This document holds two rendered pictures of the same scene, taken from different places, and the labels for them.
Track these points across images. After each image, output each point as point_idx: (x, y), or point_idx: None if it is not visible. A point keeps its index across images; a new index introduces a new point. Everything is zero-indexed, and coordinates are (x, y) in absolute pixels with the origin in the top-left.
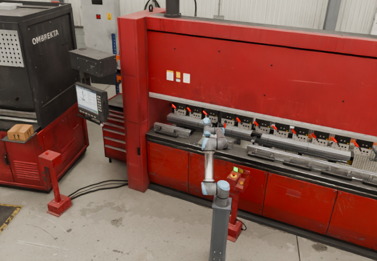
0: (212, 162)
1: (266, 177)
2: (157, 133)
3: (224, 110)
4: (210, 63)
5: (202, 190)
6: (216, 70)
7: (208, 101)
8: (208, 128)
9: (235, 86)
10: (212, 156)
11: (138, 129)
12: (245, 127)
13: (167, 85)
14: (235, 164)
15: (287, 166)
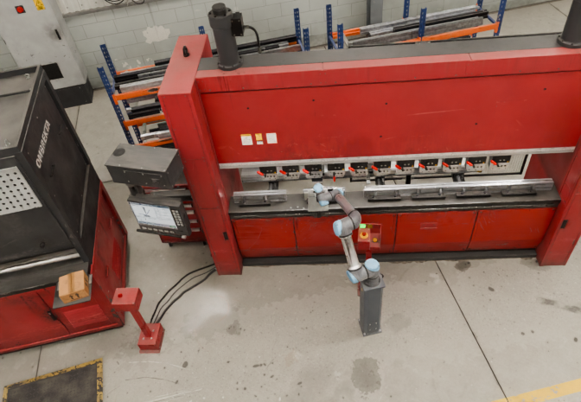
0: (353, 245)
1: (395, 219)
2: (243, 207)
3: (329, 162)
4: (303, 115)
5: (353, 281)
6: (312, 122)
7: (308, 156)
8: (324, 197)
9: (341, 134)
10: (351, 239)
11: (220, 213)
12: (360, 173)
13: (245, 151)
14: None
15: (418, 202)
